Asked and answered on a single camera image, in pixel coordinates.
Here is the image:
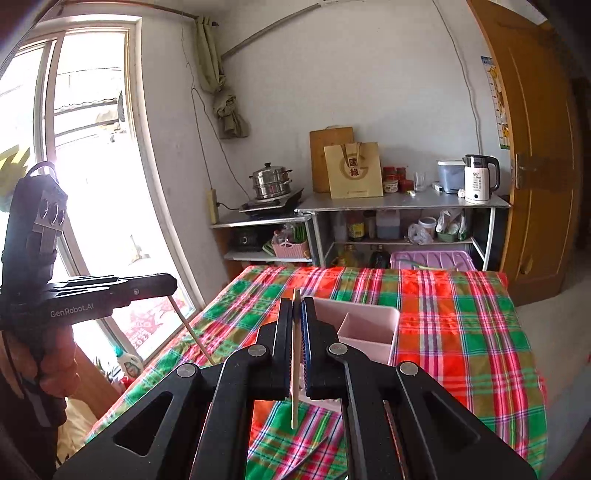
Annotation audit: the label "metal kitchen shelf table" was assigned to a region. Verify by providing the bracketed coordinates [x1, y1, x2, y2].
[295, 188, 511, 268]

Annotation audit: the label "person left hand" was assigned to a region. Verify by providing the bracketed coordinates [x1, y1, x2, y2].
[1, 326, 80, 399]

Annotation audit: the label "pink utensil holder basket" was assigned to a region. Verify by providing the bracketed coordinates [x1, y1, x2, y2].
[298, 297, 400, 412]

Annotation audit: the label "plaid tablecloth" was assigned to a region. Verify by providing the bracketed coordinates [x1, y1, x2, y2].
[93, 266, 548, 470]

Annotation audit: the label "purple plastic storage lid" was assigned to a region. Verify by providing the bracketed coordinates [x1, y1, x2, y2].
[390, 250, 475, 272]

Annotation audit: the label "pink woven basket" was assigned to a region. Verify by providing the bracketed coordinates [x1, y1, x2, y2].
[271, 236, 311, 259]

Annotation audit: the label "small side shelf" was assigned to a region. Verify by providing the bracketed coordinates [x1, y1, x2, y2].
[211, 212, 320, 280]

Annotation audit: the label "black induction cooker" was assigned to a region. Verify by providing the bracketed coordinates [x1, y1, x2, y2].
[238, 189, 303, 218]

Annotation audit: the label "stainless steel steamer pot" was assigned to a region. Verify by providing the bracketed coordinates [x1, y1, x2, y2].
[249, 162, 291, 200]

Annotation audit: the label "hanging olive cloth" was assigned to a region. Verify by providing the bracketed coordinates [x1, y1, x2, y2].
[194, 16, 250, 139]

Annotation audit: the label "dark sauce bottle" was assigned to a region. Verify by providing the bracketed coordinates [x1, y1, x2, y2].
[346, 211, 366, 241]

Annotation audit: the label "wooden door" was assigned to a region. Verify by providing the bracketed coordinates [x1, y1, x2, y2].
[469, 1, 583, 306]

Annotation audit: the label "red lidded jars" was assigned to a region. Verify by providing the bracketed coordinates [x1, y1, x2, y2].
[382, 166, 414, 194]

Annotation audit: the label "glass cup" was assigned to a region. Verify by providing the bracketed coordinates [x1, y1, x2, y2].
[414, 171, 428, 192]

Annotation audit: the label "blue grey plastic container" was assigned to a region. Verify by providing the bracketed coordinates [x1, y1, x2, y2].
[438, 159, 466, 194]

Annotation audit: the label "tan paper gift bag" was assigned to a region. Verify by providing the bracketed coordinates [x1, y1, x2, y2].
[324, 142, 384, 199]

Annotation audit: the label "wooden cutting board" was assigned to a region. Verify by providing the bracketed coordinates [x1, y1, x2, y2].
[310, 126, 355, 193]

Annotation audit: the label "white electric kettle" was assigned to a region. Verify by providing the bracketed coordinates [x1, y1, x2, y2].
[464, 154, 500, 204]

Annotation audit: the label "wall poster calendar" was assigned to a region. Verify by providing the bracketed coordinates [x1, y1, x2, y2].
[481, 56, 511, 150]

